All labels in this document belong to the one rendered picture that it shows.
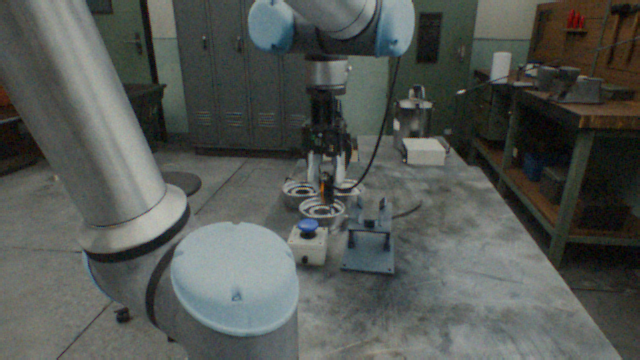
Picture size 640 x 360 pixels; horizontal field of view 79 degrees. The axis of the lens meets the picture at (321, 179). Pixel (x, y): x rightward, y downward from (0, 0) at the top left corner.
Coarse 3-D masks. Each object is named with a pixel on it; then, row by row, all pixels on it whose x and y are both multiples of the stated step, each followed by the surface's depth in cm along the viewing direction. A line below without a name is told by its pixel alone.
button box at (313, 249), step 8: (296, 232) 77; (304, 232) 77; (312, 232) 77; (320, 232) 77; (296, 240) 74; (304, 240) 75; (312, 240) 74; (320, 240) 75; (296, 248) 74; (304, 248) 73; (312, 248) 73; (320, 248) 73; (296, 256) 74; (304, 256) 74; (312, 256) 74; (320, 256) 74; (312, 264) 75; (320, 264) 74
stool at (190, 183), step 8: (168, 176) 170; (176, 176) 170; (184, 176) 170; (192, 176) 170; (168, 184) 162; (176, 184) 161; (184, 184) 161; (192, 184) 161; (200, 184) 164; (184, 192) 154; (192, 192) 157; (120, 312) 170; (128, 312) 175; (120, 320) 171; (168, 336) 160
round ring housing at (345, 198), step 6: (348, 180) 105; (354, 180) 104; (348, 186) 105; (360, 186) 103; (342, 192) 103; (348, 192) 103; (354, 192) 100; (360, 192) 97; (336, 198) 97; (342, 198) 96; (348, 198) 96; (354, 198) 97; (348, 204) 97
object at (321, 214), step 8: (312, 200) 94; (320, 200) 94; (336, 200) 93; (304, 208) 91; (312, 208) 91; (320, 208) 92; (328, 208) 91; (344, 208) 89; (304, 216) 86; (312, 216) 85; (320, 216) 87; (328, 216) 85; (336, 216) 86; (320, 224) 85; (328, 224) 85; (336, 224) 87
